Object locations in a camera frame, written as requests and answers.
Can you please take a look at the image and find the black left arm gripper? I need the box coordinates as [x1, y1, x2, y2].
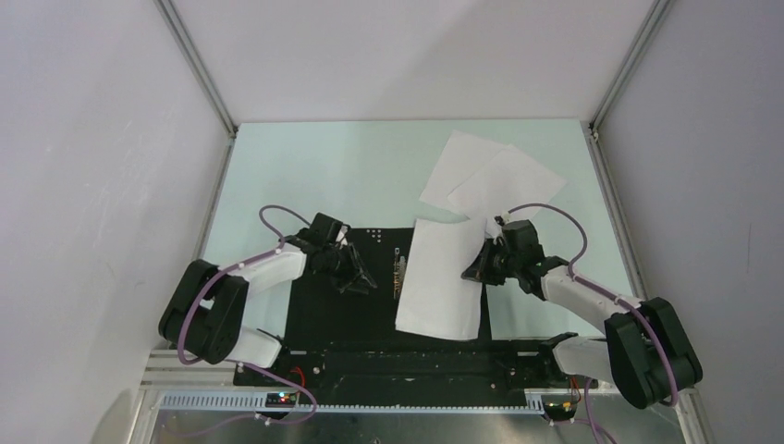
[321, 242, 375, 294]

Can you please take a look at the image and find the left aluminium frame post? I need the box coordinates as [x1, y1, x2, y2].
[153, 0, 239, 139]

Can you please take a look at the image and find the metal folder clip mechanism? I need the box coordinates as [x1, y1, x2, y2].
[393, 247, 408, 300]

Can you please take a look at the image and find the left controller board with LEDs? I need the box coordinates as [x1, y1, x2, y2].
[263, 391, 299, 410]

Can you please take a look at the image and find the aluminium frame post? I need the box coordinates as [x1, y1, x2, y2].
[153, 0, 239, 139]
[588, 0, 675, 139]

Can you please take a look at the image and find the right aluminium frame post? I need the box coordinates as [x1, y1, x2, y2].
[588, 0, 675, 139]

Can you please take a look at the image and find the controller board with leds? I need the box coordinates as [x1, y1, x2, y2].
[263, 391, 299, 410]
[543, 399, 582, 422]

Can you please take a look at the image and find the white slotted cable duct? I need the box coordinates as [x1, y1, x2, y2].
[159, 390, 544, 414]

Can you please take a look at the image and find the aluminium front profile rail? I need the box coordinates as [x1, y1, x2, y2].
[141, 349, 696, 393]

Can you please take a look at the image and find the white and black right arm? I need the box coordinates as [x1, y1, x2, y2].
[461, 220, 704, 409]

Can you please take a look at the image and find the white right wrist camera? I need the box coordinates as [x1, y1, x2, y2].
[485, 213, 510, 239]

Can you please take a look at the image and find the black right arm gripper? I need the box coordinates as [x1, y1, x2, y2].
[461, 239, 521, 287]

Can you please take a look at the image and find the black folder with beige cover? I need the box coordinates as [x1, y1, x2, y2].
[283, 228, 492, 352]

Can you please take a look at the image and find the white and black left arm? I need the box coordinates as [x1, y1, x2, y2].
[158, 213, 377, 386]

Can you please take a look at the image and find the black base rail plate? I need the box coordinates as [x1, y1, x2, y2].
[270, 339, 578, 408]

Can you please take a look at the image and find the right controller board with LEDs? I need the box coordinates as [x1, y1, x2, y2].
[543, 399, 582, 422]

